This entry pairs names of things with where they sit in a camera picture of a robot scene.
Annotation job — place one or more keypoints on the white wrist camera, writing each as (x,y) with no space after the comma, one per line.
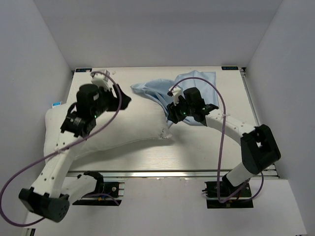
(175,93)
(100,79)

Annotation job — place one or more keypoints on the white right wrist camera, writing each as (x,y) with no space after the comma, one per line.
(175,93)

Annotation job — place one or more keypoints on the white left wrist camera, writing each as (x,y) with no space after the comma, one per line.
(100,79)

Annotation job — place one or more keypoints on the white pillow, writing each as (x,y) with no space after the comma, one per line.
(143,119)

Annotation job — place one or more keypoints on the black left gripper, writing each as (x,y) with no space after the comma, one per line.
(109,94)

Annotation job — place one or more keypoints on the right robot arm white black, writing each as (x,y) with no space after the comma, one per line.
(259,149)

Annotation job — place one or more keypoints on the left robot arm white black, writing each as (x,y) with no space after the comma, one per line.
(47,197)

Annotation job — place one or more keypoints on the aluminium table front rail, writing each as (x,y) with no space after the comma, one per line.
(267,173)

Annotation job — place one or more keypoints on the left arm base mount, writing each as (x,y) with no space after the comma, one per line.
(106,193)

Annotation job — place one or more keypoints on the blue pillow tag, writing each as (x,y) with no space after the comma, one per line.
(55,104)

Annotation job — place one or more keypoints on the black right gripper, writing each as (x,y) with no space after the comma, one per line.
(173,110)

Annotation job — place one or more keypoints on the blue sticker right corner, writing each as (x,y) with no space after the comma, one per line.
(229,68)

